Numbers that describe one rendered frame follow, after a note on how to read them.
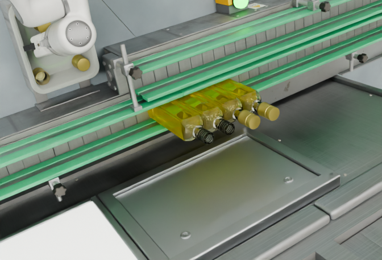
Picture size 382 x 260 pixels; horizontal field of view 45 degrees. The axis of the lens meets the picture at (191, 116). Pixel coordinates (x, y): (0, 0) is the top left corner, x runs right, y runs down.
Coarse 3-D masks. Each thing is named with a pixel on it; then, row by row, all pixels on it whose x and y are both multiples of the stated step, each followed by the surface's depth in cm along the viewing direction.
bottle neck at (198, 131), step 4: (196, 128) 108; (200, 128) 107; (196, 132) 107; (200, 132) 106; (204, 132) 105; (208, 132) 105; (196, 136) 107; (200, 136) 105; (204, 136) 104; (208, 136) 107; (212, 136) 106; (200, 140) 106; (204, 140) 104; (208, 140) 106; (212, 140) 106; (208, 144) 105
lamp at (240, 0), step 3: (234, 0) 134; (237, 0) 133; (240, 0) 133; (243, 0) 133; (246, 0) 134; (234, 3) 134; (237, 3) 134; (240, 3) 133; (243, 3) 134; (246, 3) 134; (234, 6) 136; (237, 6) 134; (240, 6) 134; (243, 6) 134
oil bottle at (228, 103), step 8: (208, 88) 123; (216, 88) 122; (208, 96) 118; (216, 96) 118; (224, 96) 117; (232, 96) 116; (216, 104) 115; (224, 104) 113; (232, 104) 113; (240, 104) 114; (224, 112) 114; (232, 112) 113; (232, 120) 114
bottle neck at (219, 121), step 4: (216, 120) 110; (220, 120) 109; (224, 120) 109; (216, 124) 110; (220, 124) 108; (224, 124) 108; (228, 124) 107; (232, 124) 108; (216, 128) 110; (220, 128) 108; (224, 128) 107; (228, 128) 110; (232, 128) 108; (224, 132) 108; (228, 132) 108; (232, 132) 108
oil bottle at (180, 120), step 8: (168, 104) 118; (176, 104) 117; (152, 112) 122; (160, 112) 117; (168, 112) 114; (176, 112) 113; (184, 112) 113; (192, 112) 112; (160, 120) 119; (168, 120) 114; (176, 120) 110; (184, 120) 109; (192, 120) 109; (200, 120) 109; (168, 128) 116; (176, 128) 112; (184, 128) 108; (192, 128) 108; (184, 136) 110; (192, 136) 109
